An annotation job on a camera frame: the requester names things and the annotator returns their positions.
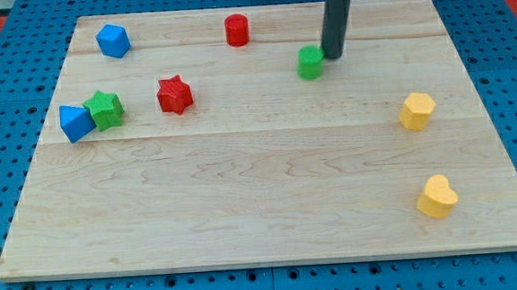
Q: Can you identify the red star block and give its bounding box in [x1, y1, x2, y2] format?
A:
[156, 75, 194, 115]

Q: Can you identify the yellow heart block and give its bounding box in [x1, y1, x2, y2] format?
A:
[416, 174, 459, 219]

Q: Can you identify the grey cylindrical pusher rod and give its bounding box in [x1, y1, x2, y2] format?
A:
[320, 0, 351, 59]

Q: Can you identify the yellow hexagon block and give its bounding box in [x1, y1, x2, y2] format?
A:
[399, 92, 436, 131]

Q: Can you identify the green cylinder block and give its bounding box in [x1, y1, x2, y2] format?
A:
[297, 45, 324, 80]

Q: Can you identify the blue cube block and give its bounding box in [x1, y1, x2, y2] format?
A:
[95, 24, 131, 58]

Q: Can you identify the red cylinder block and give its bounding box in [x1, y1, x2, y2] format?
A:
[224, 13, 250, 48]

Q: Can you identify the blue triangle block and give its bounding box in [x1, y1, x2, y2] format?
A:
[58, 105, 96, 143]

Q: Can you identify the green star block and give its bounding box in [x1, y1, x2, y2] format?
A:
[83, 90, 125, 131]

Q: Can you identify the light wooden board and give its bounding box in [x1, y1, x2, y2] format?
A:
[0, 0, 517, 283]

